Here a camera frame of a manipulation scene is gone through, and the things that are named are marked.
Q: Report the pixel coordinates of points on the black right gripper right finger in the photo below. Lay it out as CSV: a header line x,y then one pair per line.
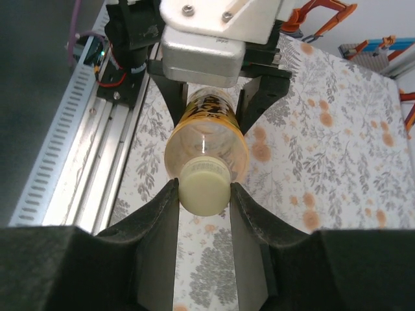
x,y
324,272

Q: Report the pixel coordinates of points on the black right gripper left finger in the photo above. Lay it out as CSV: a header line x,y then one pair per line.
x,y
81,269

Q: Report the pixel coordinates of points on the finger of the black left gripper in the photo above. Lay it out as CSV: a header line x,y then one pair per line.
x,y
172,97
262,97

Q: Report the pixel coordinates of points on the clear bottle orange label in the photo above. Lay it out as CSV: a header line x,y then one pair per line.
x,y
207,136

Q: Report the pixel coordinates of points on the pale yellow bottle cap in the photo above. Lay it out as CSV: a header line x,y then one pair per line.
x,y
204,191

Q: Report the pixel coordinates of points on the floral patterned table mat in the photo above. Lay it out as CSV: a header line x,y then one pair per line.
x,y
324,194

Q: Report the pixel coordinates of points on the small circuit board green light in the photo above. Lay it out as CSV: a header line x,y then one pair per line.
x,y
92,53

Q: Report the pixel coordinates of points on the wide aluminium mounting rail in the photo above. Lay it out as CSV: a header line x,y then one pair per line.
x,y
97,162

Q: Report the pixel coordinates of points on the aluminium frame post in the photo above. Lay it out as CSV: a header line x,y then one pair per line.
x,y
400,61

